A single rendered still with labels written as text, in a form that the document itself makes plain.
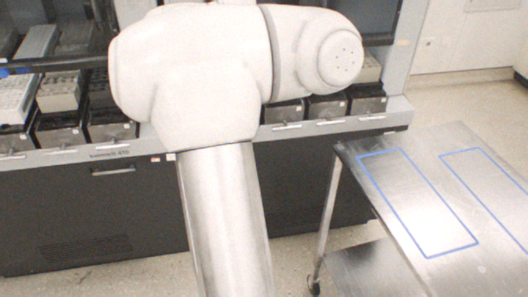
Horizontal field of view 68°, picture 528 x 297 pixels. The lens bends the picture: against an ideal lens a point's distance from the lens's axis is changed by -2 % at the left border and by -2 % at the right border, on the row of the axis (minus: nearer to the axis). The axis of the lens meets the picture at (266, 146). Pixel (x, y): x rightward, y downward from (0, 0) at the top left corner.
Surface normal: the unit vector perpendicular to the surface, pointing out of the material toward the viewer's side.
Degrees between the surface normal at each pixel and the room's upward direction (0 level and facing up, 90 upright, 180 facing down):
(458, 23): 90
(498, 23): 90
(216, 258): 53
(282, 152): 90
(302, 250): 0
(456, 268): 0
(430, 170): 0
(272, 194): 90
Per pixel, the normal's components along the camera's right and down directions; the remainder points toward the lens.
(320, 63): -0.28, 0.44
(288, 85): 0.15, 0.75
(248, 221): 0.64, -0.11
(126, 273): 0.03, -0.75
